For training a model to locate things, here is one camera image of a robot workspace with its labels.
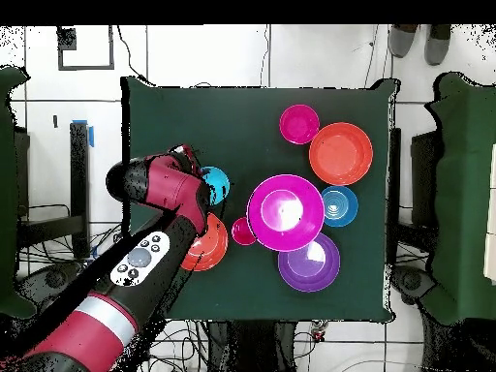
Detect small cyan bowl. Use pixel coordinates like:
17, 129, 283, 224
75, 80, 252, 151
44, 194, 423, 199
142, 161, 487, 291
200, 165, 232, 206

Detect large magenta bowl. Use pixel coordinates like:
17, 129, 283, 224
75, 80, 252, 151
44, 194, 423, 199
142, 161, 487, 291
246, 173, 326, 253

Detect dark green table cloth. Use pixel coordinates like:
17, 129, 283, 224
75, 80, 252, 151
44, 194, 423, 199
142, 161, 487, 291
120, 76, 400, 325

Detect red cup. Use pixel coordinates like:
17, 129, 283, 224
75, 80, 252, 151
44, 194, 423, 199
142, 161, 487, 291
231, 216, 258, 247

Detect orange bowl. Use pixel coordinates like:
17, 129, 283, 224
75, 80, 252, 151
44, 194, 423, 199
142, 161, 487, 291
179, 211, 230, 272
308, 122, 374, 187

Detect small crimson bowl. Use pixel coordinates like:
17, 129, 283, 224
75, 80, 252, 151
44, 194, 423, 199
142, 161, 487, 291
279, 104, 321, 145

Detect straight-sided blue bowl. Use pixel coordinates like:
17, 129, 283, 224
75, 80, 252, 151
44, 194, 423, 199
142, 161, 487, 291
321, 185, 359, 228

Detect purple bowl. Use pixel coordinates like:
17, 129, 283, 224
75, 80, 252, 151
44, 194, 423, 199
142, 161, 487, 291
277, 232, 341, 293

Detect green cloth covered table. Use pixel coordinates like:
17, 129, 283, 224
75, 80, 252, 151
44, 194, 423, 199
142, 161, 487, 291
419, 72, 496, 326
0, 65, 38, 320

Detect small red and grey item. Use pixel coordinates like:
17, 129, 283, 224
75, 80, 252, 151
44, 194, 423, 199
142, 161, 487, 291
310, 320, 329, 343

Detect black box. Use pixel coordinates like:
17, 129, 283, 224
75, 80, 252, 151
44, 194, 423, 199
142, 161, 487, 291
410, 130, 441, 228

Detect person's foot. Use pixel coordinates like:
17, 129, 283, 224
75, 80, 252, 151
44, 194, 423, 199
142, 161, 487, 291
387, 24, 420, 59
423, 24, 452, 66

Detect black cable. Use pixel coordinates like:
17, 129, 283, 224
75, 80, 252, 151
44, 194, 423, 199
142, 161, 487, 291
115, 24, 150, 84

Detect black post with blue tape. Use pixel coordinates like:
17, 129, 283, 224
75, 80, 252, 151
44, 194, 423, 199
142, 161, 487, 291
69, 120, 95, 260

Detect thin grey cable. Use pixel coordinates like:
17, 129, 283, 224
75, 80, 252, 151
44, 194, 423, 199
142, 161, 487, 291
362, 24, 380, 89
260, 24, 271, 87

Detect black square floor frame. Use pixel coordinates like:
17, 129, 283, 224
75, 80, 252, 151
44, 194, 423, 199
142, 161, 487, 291
56, 24, 116, 72

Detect black metal frame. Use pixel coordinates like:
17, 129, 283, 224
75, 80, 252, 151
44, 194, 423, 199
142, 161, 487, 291
15, 129, 86, 249

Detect black pedestal foot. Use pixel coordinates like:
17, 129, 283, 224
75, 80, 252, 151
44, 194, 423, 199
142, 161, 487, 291
389, 264, 437, 305
16, 263, 83, 307

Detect tangle of cables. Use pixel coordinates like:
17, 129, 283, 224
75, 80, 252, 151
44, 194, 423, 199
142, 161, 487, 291
16, 222, 212, 372

